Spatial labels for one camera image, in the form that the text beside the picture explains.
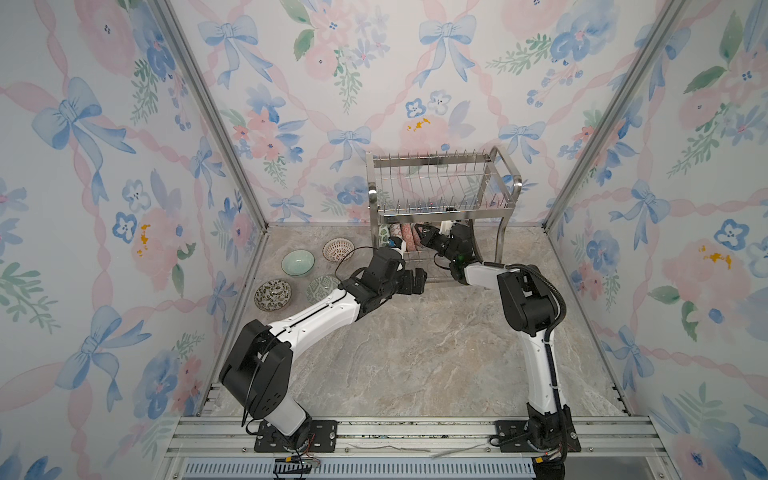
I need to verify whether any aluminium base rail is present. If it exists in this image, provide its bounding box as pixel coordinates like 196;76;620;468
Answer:
154;417;682;479

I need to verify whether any left aluminium frame post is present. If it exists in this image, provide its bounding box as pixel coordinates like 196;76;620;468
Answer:
148;0;268;234

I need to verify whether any black corrugated cable conduit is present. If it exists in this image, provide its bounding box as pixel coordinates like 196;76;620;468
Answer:
506;262;568;343

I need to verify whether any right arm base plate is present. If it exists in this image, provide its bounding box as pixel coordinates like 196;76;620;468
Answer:
488;420;582;455

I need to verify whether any green leaf pattern bowl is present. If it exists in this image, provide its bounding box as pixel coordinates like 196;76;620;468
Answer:
377;224;390;247

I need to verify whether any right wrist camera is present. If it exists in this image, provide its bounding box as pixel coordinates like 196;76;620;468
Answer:
440;220;454;236

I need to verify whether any right aluminium frame post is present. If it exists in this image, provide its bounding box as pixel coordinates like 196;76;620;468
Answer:
542;0;687;234

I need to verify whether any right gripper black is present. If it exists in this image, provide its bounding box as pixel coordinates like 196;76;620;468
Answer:
415;224;459;267

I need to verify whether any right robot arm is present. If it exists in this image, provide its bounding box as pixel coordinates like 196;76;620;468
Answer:
415;222;570;464

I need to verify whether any steel two-tier dish rack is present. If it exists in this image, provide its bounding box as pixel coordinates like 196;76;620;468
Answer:
366;147;523;280

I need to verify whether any blue triangle pattern bowl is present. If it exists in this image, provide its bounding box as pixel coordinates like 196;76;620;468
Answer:
389;224;403;240

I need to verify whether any maroon patterned white bowl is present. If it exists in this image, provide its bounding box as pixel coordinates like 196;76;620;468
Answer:
322;237;355;263

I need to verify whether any aluminium frame post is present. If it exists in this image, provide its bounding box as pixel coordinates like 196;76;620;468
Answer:
542;0;687;234
148;0;268;234

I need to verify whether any green geometric pattern bowl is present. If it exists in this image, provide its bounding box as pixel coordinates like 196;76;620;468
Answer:
306;275;339;304

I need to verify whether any mint green bowl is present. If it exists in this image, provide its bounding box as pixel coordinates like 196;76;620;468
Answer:
281;249;315;277

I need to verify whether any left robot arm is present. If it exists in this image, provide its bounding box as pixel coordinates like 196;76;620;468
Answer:
219;247;428;453

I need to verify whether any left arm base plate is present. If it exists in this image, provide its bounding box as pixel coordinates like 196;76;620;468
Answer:
254;418;338;454

